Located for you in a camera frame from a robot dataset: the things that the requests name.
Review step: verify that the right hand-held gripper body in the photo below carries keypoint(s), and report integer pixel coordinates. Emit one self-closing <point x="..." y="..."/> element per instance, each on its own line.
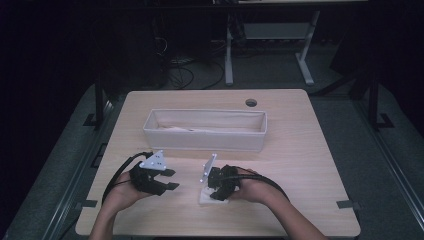
<point x="226" y="178"/>

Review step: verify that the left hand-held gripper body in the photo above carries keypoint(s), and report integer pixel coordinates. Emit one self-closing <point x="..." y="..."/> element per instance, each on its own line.
<point x="145" y="178"/>

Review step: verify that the white fabric storage box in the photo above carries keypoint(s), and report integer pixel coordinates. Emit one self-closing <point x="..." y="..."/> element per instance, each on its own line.
<point x="186" y="141"/>

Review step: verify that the cream sock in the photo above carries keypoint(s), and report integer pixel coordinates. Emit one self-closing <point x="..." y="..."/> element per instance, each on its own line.
<point x="176" y="129"/>

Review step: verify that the person's left hand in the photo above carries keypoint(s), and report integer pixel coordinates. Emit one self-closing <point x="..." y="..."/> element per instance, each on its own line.
<point x="121" y="196"/>

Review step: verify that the person's right hand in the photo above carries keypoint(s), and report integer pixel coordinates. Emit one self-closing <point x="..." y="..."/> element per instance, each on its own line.
<point x="258" y="190"/>

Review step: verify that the black metal stand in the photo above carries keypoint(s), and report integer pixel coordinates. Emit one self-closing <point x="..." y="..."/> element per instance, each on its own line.
<point x="374" y="100"/>
<point x="99" y="100"/>

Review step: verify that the black table bracket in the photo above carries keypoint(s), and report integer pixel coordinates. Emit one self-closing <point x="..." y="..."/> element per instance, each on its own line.
<point x="346" y="204"/>
<point x="87" y="203"/>

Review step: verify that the aluminium rail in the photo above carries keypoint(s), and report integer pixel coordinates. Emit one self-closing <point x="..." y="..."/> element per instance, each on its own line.
<point x="76" y="173"/>
<point x="393" y="173"/>

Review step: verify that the white metal desk frame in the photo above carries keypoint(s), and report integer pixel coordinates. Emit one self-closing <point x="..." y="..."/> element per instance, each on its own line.
<point x="228" y="60"/>

